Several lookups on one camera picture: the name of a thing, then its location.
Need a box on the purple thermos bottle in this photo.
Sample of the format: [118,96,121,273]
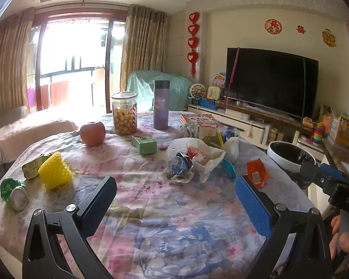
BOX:
[153,80,170,130]

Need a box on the beige patterned curtain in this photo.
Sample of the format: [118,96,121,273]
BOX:
[0,7,35,114]
[120,4,167,93]

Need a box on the round red wall sticker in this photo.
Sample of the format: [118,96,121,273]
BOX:
[265,19,282,34]

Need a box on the red white wrapper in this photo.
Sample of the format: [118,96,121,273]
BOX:
[187,147,207,163]

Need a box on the yellow red wall sticker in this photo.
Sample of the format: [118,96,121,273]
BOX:
[322,28,337,47]

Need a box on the ferris wheel toy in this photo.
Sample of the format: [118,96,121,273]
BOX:
[188,83,206,103]

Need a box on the teal covered furniture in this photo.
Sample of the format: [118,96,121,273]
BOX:
[126,70,192,112]

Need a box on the black flat television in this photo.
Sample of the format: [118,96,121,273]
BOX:
[223,47,319,120]

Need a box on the blue snack packet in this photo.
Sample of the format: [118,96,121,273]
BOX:
[220,126,236,140]

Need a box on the white plastic bag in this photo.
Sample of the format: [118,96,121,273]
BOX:
[166,138,226,184]

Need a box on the yellow ribbed plastic toy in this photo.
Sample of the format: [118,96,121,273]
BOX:
[38,151,73,191]

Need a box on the white crumpled tissue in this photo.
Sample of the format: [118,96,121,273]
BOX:
[223,136,240,163]

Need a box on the orange snack packet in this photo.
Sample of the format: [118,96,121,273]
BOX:
[247,159,270,188]

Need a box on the yellow toy phone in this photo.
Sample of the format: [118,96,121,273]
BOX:
[207,86,221,100]

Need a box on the brown marble counter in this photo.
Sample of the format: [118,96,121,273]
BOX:
[321,138,349,178]

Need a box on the red white milk carton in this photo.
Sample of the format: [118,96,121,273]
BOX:
[198,124,218,140]

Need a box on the colourful cartoon box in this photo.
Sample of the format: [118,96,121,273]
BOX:
[330,113,349,143]

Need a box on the teal plastic wrapper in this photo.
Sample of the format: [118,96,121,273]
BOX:
[221,160,237,179]

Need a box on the white television cabinet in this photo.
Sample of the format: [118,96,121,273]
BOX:
[189,105,323,157]

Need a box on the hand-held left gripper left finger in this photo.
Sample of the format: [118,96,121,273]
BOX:
[22,176,117,279]

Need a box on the small green box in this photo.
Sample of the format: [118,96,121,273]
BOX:
[132,136,158,155]

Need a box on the white trash bin black liner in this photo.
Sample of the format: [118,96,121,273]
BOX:
[268,141,317,191]

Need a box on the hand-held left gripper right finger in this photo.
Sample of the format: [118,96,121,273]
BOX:
[235,176,333,279]

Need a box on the thin pink rod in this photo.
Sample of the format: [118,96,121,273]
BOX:
[224,48,240,112]

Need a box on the clear cookie jar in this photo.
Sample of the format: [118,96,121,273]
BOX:
[111,92,138,136]

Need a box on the green drink can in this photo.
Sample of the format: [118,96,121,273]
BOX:
[0,178,29,211]

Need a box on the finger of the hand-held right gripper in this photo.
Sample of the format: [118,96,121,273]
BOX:
[300,162,330,191]
[320,163,346,181]

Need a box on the sliding glass balcony door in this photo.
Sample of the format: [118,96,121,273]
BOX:
[27,6,127,114]

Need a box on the rainbow stacking ring toy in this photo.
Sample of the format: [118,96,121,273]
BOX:
[312,121,325,146]

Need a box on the yellow snack packet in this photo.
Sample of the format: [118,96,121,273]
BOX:
[202,135,224,149]

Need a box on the crushed green drink carton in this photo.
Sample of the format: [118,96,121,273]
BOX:
[22,153,54,179]

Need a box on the pink sofa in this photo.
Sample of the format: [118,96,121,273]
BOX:
[0,106,79,181]

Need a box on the colourful house toy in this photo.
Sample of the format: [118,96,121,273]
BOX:
[212,73,227,88]

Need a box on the thin green rod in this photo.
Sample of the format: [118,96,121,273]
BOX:
[302,58,307,118]

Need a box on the blue silver wrapper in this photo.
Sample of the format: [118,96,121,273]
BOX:
[170,151,195,181]

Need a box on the red apple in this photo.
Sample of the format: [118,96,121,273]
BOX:
[80,121,106,146]

